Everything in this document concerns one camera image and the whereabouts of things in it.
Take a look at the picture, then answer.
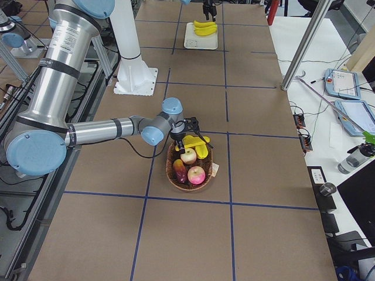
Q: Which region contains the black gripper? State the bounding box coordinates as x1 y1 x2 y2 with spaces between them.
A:
203 0 217 22
170 124 187 151

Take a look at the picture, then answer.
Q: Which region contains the yellow banana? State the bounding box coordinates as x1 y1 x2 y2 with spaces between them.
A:
194 26 217 36
194 26 217 37
193 20 217 28
182 135 210 152

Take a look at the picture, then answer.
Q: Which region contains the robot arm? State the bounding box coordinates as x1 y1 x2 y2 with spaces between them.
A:
4 1 187 177

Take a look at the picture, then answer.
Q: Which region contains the brown wicker basket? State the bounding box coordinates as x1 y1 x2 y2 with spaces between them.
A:
166 143 213 191

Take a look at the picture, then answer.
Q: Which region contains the paper basket tag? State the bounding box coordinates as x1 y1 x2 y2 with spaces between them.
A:
212 163 220 177

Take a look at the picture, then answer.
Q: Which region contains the red yellow mango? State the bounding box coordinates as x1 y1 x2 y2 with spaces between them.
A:
173 159 188 183

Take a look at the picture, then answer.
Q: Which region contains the white rectangular tray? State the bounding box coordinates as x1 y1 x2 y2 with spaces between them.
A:
183 22 218 50

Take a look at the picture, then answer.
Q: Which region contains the red pink apple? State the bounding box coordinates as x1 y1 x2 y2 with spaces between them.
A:
187 166 206 184

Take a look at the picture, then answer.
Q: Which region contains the red cylinder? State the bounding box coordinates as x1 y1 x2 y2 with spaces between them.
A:
267 0 280 26

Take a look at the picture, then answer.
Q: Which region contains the far teach pendant tablet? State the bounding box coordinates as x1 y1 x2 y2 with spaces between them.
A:
324 68 361 100

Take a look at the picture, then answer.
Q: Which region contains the teach pendant tablet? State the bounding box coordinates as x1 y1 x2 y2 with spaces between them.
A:
334 100 374 137
324 68 361 100

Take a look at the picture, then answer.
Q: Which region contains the near teach pendant tablet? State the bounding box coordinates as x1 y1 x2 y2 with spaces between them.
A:
334 100 374 137

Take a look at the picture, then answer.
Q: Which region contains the water bottle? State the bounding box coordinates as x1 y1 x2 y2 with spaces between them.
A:
337 143 374 174

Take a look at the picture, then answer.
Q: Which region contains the black camera cable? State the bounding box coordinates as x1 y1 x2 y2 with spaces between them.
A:
117 116 213 160

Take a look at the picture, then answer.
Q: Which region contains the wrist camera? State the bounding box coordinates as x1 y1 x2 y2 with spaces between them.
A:
184 117 200 135

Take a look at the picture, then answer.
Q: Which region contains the white camera pole stand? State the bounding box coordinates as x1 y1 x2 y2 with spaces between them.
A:
110 1 158 96

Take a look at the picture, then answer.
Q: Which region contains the aluminium frame post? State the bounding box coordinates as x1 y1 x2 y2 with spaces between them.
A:
281 0 332 91

